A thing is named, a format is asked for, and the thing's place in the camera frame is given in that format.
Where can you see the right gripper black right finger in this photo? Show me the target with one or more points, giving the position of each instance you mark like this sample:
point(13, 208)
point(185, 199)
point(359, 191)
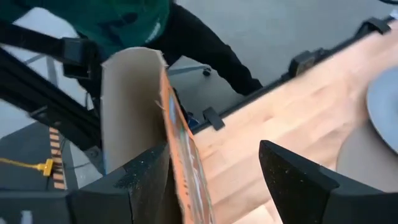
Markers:
point(298, 186)

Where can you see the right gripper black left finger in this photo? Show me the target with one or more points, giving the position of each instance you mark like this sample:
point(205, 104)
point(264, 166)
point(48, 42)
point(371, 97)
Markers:
point(124, 199)

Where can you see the orange cereal box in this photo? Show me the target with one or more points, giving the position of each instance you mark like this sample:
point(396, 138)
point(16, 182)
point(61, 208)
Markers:
point(130, 109)

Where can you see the blue-grey round plate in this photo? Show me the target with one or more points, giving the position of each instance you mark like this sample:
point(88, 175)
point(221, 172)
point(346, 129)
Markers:
point(387, 109)

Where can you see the round grey placemat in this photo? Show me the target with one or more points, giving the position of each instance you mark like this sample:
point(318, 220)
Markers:
point(367, 168)

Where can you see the black table edge clamp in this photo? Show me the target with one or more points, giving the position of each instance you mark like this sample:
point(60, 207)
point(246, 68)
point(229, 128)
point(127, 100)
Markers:
point(303, 62)
point(374, 26)
point(214, 118)

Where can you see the black yellow-striped floor mat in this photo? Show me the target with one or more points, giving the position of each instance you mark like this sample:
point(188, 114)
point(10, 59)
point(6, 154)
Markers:
point(18, 146)

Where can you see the black rig support beam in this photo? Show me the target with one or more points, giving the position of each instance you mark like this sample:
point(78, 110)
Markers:
point(46, 102)

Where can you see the grey chair base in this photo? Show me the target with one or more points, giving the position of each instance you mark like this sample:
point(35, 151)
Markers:
point(192, 69)

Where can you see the person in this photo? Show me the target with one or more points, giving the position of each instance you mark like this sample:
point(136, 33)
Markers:
point(93, 15)

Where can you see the black table edge rail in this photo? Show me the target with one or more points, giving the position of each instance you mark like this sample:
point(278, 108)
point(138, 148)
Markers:
point(273, 84)

